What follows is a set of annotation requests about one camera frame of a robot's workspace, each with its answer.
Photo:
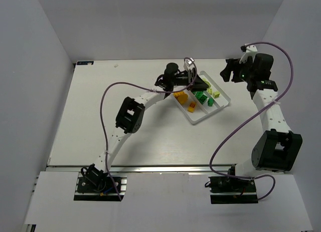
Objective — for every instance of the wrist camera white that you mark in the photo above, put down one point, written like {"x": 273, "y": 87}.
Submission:
{"x": 249, "y": 51}
{"x": 189, "y": 63}

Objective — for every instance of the dark green 2x4 lego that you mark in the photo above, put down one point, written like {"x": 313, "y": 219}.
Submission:
{"x": 202, "y": 99}

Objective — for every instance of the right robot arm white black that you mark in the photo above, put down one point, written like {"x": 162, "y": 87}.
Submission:
{"x": 278, "y": 146}

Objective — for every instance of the orange round lego piece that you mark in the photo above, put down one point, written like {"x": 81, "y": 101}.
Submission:
{"x": 182, "y": 99}

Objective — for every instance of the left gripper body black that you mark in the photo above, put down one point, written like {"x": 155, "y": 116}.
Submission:
{"x": 189, "y": 77}

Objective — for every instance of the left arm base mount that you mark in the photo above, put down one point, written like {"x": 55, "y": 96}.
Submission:
{"x": 95, "y": 185}

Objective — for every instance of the light green sloped lego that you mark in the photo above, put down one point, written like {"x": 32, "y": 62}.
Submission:
{"x": 207, "y": 82}

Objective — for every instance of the orange 2x4 lego brick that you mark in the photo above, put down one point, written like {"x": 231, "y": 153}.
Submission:
{"x": 177, "y": 94}

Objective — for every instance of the left blue corner label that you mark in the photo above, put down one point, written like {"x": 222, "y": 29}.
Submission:
{"x": 84, "y": 63}

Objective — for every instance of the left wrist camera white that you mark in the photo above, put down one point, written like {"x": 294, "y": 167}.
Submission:
{"x": 189, "y": 63}

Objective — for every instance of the dark green square lego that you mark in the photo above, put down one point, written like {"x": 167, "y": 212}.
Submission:
{"x": 198, "y": 93}

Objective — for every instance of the light green 2x2 lego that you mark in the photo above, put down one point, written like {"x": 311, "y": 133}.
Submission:
{"x": 216, "y": 94}

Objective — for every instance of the orange small lego brick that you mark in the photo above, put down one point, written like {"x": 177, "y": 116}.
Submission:
{"x": 192, "y": 107}

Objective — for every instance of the aluminium front rail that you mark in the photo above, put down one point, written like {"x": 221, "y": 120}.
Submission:
{"x": 138, "y": 169}

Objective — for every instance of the white three-compartment tray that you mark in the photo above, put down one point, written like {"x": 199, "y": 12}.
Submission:
{"x": 202, "y": 105}

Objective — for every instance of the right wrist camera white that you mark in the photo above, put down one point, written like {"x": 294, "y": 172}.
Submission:
{"x": 249, "y": 51}

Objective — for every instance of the dark green sloped lego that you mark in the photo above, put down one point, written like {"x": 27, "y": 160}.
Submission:
{"x": 210, "y": 102}

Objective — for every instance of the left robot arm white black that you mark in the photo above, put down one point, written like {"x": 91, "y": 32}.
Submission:
{"x": 130, "y": 115}

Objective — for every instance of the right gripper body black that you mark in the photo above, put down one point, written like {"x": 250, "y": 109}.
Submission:
{"x": 232, "y": 70}

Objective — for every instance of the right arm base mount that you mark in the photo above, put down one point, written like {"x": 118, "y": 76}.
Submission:
{"x": 225, "y": 190}

